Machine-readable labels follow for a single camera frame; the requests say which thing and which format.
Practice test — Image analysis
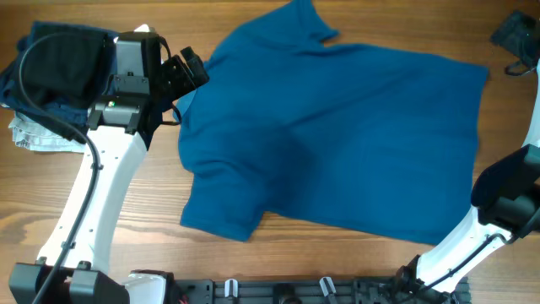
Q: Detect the blue polo shirt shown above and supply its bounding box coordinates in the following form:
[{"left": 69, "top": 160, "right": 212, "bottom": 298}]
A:
[{"left": 179, "top": 1, "right": 489, "bottom": 244}]

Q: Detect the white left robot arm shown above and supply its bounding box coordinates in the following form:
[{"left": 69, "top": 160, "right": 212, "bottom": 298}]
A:
[{"left": 8, "top": 42, "right": 209, "bottom": 303}]

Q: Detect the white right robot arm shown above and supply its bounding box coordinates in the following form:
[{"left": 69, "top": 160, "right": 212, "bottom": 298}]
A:
[{"left": 394, "top": 108, "right": 539, "bottom": 303}]

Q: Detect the black folded garment on top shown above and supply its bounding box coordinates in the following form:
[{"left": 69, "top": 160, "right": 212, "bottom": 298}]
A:
[{"left": 12, "top": 22, "right": 116, "bottom": 109}]

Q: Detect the blue folded denim garment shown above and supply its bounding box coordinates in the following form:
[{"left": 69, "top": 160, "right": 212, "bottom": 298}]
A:
[{"left": 1, "top": 30, "right": 118, "bottom": 137}]

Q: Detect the light washed denim garment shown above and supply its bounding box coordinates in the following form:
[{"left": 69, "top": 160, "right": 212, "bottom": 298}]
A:
[{"left": 8, "top": 112, "right": 85, "bottom": 154}]

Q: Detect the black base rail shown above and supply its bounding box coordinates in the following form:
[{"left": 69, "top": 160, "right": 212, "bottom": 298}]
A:
[{"left": 172, "top": 276, "right": 472, "bottom": 304}]

